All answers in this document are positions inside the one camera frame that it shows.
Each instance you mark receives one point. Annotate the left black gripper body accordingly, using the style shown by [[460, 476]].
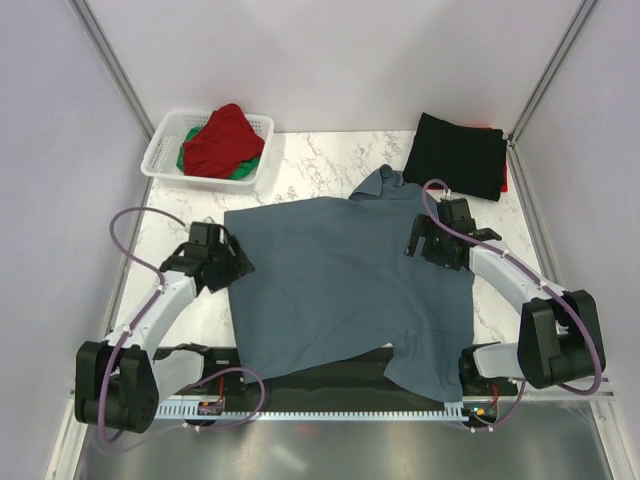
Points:
[[217, 253]]

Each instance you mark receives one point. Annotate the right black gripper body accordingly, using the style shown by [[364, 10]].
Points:
[[434, 248]]

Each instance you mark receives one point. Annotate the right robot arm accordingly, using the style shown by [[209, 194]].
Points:
[[559, 341]]

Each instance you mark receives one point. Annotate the folded red t shirt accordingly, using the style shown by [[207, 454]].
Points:
[[502, 180]]

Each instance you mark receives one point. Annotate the left aluminium frame post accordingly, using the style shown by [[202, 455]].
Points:
[[110, 60]]

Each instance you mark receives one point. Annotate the aluminium frame post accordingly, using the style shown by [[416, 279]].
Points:
[[562, 50], [110, 60]]

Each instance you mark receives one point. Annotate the dark red t shirt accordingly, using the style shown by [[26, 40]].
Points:
[[228, 123]]

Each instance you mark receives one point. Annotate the blue-grey t shirt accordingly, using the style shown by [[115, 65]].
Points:
[[332, 281]]

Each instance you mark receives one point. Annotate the white slotted cable duct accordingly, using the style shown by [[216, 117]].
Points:
[[198, 410]]

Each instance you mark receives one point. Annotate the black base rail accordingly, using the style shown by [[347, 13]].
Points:
[[356, 384]]

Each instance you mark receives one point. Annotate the green t shirt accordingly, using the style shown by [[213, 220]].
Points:
[[216, 159]]

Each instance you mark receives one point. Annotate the white plastic basket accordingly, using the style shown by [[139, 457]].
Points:
[[159, 160]]

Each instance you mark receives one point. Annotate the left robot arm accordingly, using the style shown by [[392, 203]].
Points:
[[121, 380]]

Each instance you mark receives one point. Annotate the right aluminium frame post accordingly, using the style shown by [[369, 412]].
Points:
[[562, 50]]

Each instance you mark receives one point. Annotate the folded black t shirt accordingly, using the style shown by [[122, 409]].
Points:
[[452, 157]]

